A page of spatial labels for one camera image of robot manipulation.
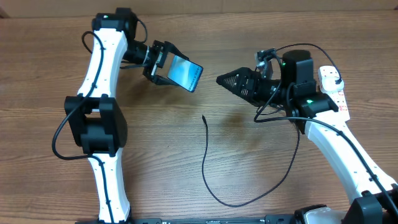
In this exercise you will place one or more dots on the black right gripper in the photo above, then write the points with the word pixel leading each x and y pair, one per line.
pixel 244 76

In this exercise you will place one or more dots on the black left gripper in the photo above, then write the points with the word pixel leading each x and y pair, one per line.
pixel 160 50

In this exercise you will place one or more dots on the Samsung Galaxy smartphone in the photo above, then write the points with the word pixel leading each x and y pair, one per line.
pixel 185 73

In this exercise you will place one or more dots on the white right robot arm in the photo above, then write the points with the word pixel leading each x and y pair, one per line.
pixel 289 81

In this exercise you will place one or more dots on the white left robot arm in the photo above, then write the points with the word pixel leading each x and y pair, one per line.
pixel 97 123

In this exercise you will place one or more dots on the white charger plug adapter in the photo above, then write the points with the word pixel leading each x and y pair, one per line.
pixel 331 84

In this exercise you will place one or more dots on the white power strip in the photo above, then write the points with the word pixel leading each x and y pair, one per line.
pixel 337 97

